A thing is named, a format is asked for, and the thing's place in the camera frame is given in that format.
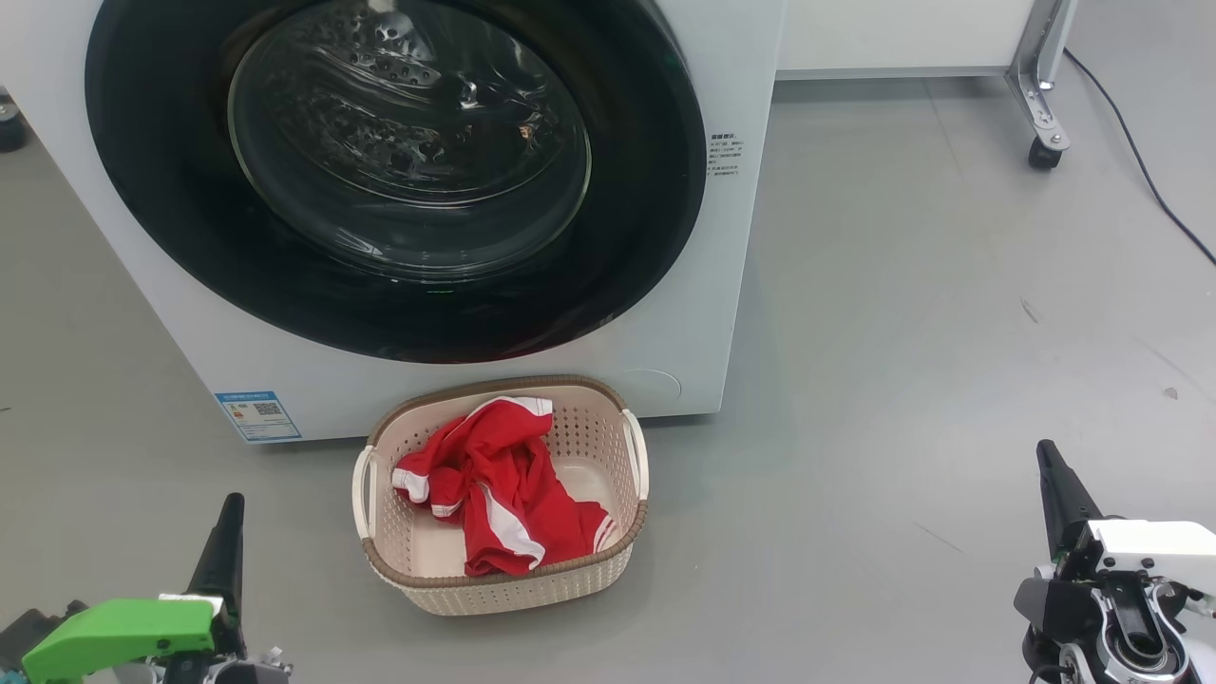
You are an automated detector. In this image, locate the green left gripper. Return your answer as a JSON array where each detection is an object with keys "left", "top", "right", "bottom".
[{"left": 21, "top": 492, "right": 246, "bottom": 683}]

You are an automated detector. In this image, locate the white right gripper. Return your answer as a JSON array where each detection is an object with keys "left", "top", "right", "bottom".
[{"left": 1014, "top": 439, "right": 1216, "bottom": 658}]

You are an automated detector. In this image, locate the red garment white trim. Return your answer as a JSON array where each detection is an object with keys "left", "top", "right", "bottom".
[{"left": 391, "top": 396, "right": 614, "bottom": 578}]

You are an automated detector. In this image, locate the black washer door glass bowl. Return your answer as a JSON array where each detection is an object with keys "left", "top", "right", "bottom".
[{"left": 84, "top": 0, "right": 709, "bottom": 365}]

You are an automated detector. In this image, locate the cream laundry basket brown rim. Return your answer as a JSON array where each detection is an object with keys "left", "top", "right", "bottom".
[{"left": 351, "top": 375, "right": 650, "bottom": 617}]

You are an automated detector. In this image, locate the white front-load washing machine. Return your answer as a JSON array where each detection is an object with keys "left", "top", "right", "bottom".
[{"left": 0, "top": 0, "right": 788, "bottom": 443}]

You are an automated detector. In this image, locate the blue energy label sticker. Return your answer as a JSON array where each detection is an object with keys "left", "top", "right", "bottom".
[{"left": 214, "top": 389, "right": 303, "bottom": 445}]

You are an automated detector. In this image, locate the white partition panel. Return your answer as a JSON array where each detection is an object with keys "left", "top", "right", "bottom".
[{"left": 777, "top": 0, "right": 1046, "bottom": 79}]

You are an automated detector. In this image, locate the black floor cable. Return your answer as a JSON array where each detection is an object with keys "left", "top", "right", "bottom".
[{"left": 1062, "top": 47, "right": 1216, "bottom": 269}]

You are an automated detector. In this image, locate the grey metal frame leg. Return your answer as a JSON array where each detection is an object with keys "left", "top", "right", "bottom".
[{"left": 1007, "top": 0, "right": 1079, "bottom": 153}]

